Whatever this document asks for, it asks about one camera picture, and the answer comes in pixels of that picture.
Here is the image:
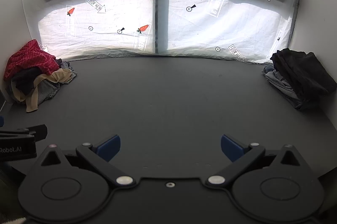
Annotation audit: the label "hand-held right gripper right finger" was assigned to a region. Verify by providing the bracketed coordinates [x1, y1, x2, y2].
[207, 135, 307, 189]

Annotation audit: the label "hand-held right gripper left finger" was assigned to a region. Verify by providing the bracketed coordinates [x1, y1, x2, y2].
[34, 135, 136, 190]

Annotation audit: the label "red checked shorts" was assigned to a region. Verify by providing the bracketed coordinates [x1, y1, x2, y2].
[4, 39, 60, 81]

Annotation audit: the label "blue plaid garment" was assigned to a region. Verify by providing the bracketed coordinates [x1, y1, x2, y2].
[44, 83, 62, 101]

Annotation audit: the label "navy garment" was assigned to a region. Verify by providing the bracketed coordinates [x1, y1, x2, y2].
[11, 68, 50, 96]

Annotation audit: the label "beige garment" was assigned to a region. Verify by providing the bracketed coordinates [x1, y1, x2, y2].
[13, 68, 74, 113]

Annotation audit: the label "light grey garment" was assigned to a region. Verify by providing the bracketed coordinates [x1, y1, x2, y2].
[56, 58, 78, 84]

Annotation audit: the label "folded blue denim garment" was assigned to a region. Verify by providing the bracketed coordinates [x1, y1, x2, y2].
[262, 64, 321, 111]

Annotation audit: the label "black folded garment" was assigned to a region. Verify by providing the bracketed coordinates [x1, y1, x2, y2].
[270, 48, 334, 104]

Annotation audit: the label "white printed curtain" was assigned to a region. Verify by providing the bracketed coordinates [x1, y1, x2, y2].
[0, 0, 302, 64]

